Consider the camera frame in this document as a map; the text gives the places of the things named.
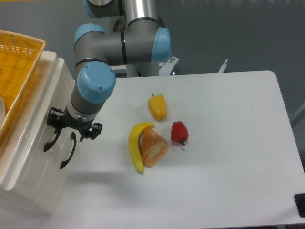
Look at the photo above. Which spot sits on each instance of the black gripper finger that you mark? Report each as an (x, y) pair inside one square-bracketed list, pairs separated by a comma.
[(55, 119), (91, 131)]

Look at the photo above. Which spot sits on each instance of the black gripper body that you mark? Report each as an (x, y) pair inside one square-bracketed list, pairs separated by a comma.
[(80, 124)]

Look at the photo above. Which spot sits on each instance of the white drawer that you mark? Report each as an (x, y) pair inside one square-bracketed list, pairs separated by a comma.
[(42, 178), (47, 133)]

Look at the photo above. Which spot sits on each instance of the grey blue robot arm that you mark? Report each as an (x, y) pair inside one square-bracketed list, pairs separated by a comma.
[(143, 40)]

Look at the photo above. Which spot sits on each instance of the white drawer cabinet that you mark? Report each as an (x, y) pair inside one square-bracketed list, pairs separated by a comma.
[(31, 133)]

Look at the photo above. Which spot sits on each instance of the yellow banana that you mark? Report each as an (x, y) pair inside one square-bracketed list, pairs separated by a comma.
[(133, 145)]

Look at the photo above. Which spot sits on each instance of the white plate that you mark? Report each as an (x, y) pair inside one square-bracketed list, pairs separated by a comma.
[(2, 112)]

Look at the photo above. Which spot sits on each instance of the orange bread piece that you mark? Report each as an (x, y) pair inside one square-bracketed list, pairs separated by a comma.
[(154, 147)]

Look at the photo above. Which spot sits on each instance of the yellow bell pepper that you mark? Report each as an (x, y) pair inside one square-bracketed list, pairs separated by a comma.
[(157, 106)]

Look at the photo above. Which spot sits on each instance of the yellow woven basket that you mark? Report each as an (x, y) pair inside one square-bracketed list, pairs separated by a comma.
[(19, 55)]

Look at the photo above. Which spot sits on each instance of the red bell pepper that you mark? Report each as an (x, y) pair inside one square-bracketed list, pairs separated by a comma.
[(179, 133)]

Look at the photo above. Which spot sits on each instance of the black corner device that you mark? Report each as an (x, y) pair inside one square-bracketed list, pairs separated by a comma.
[(300, 204)]

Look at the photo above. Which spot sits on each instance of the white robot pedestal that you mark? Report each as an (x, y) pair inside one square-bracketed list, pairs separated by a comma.
[(166, 68)]

